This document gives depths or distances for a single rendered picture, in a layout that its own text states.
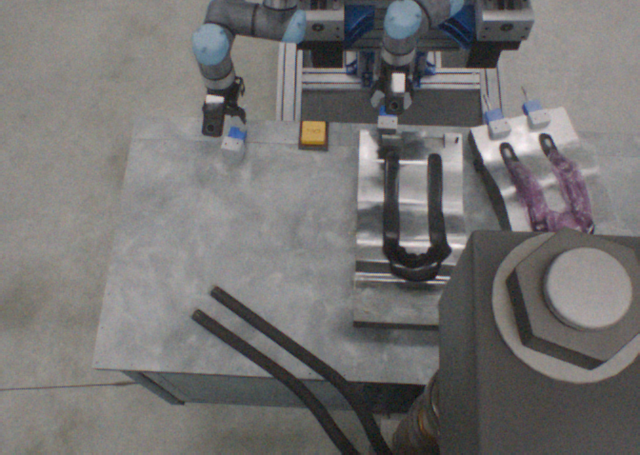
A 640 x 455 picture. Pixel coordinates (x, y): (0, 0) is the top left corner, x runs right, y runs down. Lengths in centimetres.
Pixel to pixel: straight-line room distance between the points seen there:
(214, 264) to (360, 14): 79
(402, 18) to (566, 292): 113
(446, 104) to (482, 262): 220
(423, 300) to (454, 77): 124
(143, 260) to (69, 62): 154
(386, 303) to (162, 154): 73
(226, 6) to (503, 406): 126
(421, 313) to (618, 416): 120
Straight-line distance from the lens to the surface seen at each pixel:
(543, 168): 190
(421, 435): 125
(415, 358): 177
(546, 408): 55
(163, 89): 308
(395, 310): 173
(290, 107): 269
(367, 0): 207
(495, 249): 57
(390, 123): 193
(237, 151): 191
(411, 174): 183
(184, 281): 185
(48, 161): 305
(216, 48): 156
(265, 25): 161
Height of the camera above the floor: 253
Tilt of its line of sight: 67 degrees down
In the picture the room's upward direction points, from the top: 3 degrees counter-clockwise
